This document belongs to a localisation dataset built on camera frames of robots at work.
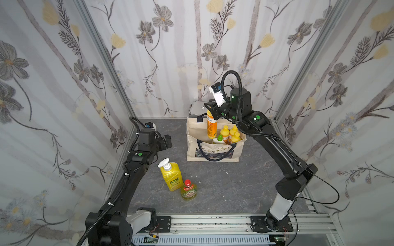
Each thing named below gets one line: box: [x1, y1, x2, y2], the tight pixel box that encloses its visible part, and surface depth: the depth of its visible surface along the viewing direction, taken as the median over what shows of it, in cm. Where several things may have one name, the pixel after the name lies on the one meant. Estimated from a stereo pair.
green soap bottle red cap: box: [180, 178, 199, 201], surface depth 77 cm
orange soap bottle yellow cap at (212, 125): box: [206, 109, 218, 139], surface depth 80 cm
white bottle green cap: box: [212, 134, 226, 145], surface depth 90 cm
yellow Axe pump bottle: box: [157, 157, 184, 192], surface depth 72 cm
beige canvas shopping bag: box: [185, 117, 247, 162], surface depth 88 cm
